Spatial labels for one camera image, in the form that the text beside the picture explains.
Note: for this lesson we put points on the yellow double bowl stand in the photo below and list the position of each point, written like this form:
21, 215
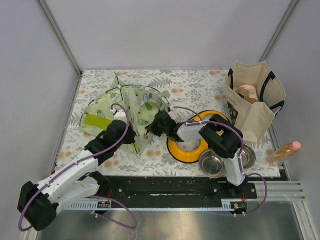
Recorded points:
190, 157

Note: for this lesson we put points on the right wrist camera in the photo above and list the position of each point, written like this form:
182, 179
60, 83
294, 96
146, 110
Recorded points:
172, 114

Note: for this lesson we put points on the steel pet bowl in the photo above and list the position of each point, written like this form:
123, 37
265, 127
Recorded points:
212, 165
248, 157

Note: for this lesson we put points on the beige canvas tote bag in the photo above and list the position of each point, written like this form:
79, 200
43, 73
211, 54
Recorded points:
253, 120

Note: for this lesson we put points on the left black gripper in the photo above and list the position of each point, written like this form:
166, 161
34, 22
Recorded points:
132, 134

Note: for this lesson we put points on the avocado print cushion mat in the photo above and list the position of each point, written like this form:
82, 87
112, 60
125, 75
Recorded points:
146, 115

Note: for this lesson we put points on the pink cap plastic bottle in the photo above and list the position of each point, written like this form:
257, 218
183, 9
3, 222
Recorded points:
284, 152

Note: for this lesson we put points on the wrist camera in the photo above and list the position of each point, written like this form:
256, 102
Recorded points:
172, 114
119, 114

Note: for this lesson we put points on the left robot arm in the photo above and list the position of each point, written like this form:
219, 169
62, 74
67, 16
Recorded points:
39, 203

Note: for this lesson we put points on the white slotted cable duct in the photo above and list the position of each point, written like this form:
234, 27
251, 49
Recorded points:
90, 205

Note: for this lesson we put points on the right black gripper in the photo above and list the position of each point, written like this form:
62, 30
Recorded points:
151, 128

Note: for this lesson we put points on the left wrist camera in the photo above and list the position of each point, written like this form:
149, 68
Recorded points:
119, 114

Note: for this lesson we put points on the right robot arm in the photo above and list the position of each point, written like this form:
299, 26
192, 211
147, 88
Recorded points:
208, 134

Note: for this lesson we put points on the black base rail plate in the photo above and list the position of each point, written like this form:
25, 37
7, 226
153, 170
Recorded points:
161, 192

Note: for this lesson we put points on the green avocado pet tent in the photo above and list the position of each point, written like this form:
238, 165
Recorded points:
130, 97

